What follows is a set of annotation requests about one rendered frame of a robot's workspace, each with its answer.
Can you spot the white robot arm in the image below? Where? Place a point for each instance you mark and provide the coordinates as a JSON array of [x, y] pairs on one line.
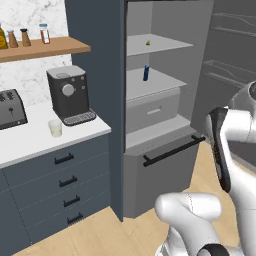
[[240, 128]]

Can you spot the grey fridge crisper drawer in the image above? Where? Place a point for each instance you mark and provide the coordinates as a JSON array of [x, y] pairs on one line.
[[151, 111]]

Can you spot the grey fridge shelf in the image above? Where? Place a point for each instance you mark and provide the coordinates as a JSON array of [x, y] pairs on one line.
[[160, 45], [160, 83]]

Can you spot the glass of lemonade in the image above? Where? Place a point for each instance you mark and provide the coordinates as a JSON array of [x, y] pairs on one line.
[[55, 129]]

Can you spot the yellow-green lemon wedge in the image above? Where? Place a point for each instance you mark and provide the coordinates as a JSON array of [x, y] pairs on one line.
[[148, 42]]

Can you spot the grey open fridge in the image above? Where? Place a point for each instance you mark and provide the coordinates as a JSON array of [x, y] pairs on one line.
[[200, 66]]

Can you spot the grey fridge door rack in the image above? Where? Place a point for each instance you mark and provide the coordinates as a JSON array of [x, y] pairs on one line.
[[233, 25], [226, 73]]

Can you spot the grey fridge door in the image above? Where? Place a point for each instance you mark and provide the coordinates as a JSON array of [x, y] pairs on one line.
[[230, 50]]

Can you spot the grey freezer drawer front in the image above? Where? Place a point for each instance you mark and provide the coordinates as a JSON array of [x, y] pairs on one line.
[[160, 186]]

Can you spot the dark blue tall cabinet panel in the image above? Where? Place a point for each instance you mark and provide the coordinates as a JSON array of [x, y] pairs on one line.
[[96, 66]]

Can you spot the black coffee machine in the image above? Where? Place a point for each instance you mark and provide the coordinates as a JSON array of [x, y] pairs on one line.
[[68, 93]]

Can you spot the dark grey toaster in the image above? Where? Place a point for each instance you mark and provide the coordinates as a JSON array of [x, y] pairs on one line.
[[10, 110]]

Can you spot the spice jar with white lid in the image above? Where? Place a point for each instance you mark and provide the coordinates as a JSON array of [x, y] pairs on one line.
[[44, 34]]

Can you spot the brown shaker with dark top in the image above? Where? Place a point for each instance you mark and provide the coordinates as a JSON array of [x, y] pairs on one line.
[[25, 38]]

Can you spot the brown shaker with pale top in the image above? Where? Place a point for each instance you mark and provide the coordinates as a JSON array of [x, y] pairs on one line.
[[12, 40]]

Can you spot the dark blue cupboard door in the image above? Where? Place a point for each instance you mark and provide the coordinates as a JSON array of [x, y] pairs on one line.
[[10, 220]]

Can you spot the yellow oil bottle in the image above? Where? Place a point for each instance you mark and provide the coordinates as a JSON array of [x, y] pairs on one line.
[[2, 39]]

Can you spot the wooden wall shelf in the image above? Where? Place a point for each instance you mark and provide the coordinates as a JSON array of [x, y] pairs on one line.
[[40, 50]]

